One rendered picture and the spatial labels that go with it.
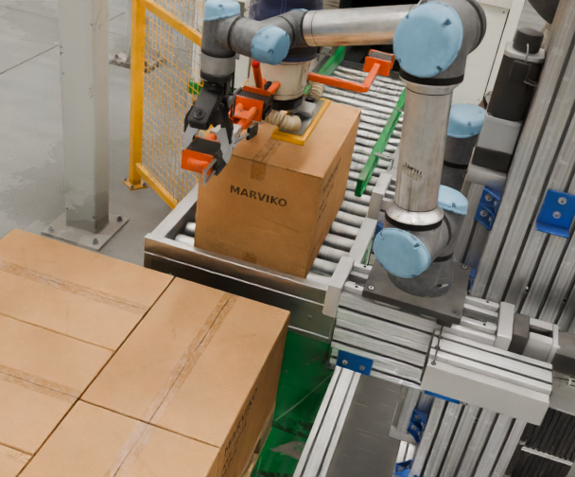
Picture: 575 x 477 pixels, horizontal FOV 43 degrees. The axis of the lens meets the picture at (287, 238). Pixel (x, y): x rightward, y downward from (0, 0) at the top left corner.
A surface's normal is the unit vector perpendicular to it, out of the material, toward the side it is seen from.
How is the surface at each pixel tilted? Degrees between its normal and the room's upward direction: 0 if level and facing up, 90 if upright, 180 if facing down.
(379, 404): 0
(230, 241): 90
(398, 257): 98
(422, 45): 83
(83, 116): 90
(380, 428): 0
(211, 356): 0
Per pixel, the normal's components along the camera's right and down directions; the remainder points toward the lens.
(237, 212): -0.28, 0.50
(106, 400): 0.13, -0.83
